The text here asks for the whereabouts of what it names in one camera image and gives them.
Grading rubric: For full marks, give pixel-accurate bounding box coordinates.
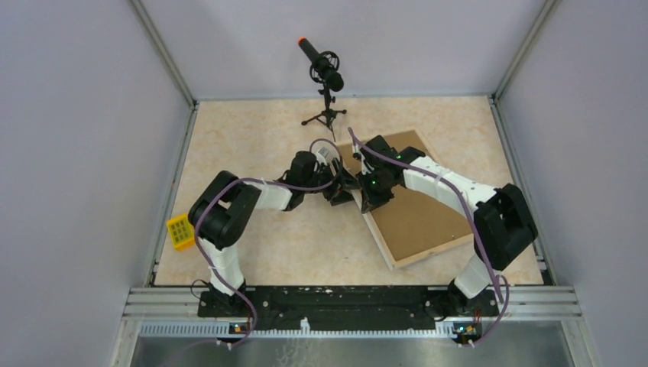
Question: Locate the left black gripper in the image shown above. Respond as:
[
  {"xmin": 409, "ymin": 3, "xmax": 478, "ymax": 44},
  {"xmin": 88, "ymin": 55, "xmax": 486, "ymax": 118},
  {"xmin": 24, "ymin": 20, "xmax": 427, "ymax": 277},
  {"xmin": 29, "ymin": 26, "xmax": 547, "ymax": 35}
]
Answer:
[{"xmin": 301, "ymin": 157, "xmax": 359, "ymax": 205}]

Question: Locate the light wooden picture frame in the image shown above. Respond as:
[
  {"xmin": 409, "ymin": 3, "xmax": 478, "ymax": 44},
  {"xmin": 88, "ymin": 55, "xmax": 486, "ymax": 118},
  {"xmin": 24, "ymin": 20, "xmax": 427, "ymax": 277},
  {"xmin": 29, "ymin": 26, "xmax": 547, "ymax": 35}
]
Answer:
[{"xmin": 334, "ymin": 128, "xmax": 477, "ymax": 271}]

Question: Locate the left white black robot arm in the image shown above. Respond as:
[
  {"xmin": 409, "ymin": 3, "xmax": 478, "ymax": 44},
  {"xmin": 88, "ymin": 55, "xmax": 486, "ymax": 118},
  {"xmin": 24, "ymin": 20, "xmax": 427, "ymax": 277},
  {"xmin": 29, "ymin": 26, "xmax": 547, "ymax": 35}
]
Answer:
[{"xmin": 188, "ymin": 150, "xmax": 359, "ymax": 316}]

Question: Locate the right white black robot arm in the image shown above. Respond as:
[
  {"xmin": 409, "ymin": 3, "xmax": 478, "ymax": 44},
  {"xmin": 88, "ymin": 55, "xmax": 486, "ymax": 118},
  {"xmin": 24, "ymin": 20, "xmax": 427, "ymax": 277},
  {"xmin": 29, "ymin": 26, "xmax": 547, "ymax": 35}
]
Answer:
[{"xmin": 352, "ymin": 135, "xmax": 538, "ymax": 315}]

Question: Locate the black mini tripod stand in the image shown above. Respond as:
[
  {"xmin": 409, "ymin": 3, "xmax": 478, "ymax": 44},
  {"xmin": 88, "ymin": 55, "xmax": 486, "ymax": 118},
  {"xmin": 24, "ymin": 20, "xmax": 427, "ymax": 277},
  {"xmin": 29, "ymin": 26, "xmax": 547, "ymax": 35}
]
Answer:
[{"xmin": 300, "ymin": 84, "xmax": 348, "ymax": 142}]

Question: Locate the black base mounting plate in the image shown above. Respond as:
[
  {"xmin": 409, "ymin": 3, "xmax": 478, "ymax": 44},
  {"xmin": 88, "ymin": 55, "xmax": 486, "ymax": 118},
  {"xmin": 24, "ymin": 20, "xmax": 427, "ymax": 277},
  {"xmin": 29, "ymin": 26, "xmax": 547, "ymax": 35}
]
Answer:
[{"xmin": 197, "ymin": 285, "xmax": 499, "ymax": 331}]

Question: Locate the black microphone orange tip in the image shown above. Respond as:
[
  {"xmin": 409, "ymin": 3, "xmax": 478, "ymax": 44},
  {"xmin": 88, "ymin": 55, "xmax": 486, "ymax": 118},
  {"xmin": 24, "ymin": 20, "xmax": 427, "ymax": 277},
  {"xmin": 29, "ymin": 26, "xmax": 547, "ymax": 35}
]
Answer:
[{"xmin": 297, "ymin": 37, "xmax": 344, "ymax": 92}]

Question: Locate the yellow plastic block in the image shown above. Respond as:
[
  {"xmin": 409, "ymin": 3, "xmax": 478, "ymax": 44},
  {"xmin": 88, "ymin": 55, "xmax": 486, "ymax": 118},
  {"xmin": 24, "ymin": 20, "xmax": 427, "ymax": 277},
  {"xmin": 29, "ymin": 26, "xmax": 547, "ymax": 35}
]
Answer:
[{"xmin": 166, "ymin": 213, "xmax": 196, "ymax": 252}]

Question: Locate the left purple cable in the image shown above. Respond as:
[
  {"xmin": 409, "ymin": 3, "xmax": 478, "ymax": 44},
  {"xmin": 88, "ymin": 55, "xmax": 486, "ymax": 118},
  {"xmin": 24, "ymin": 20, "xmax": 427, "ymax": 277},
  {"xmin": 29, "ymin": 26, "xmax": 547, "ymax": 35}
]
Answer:
[{"xmin": 194, "ymin": 138, "xmax": 345, "ymax": 350}]

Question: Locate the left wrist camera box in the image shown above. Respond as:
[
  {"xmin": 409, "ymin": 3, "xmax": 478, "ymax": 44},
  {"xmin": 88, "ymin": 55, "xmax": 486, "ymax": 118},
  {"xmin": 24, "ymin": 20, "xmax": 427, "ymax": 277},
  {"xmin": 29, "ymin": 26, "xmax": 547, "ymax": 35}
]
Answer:
[{"xmin": 314, "ymin": 147, "xmax": 341, "ymax": 174}]

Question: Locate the white cable duct rail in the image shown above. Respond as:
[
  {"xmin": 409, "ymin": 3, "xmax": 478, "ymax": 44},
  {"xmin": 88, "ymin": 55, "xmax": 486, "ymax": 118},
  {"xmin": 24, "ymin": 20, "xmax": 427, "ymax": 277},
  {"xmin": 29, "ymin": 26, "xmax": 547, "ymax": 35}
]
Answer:
[{"xmin": 139, "ymin": 319, "xmax": 456, "ymax": 339}]

